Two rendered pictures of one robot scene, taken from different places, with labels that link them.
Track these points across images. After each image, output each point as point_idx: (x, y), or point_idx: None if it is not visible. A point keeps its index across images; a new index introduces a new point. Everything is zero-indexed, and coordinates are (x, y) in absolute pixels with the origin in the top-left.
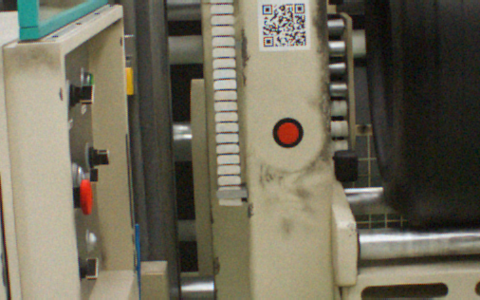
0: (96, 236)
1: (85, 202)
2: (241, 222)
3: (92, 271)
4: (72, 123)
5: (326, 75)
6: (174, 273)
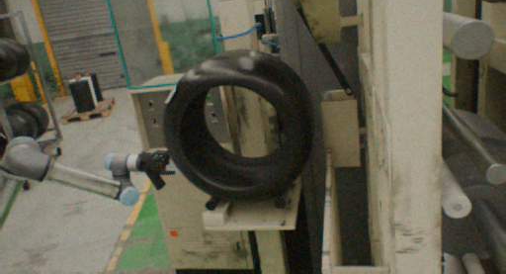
0: (222, 134)
1: None
2: (366, 169)
3: None
4: None
5: (236, 118)
6: (357, 174)
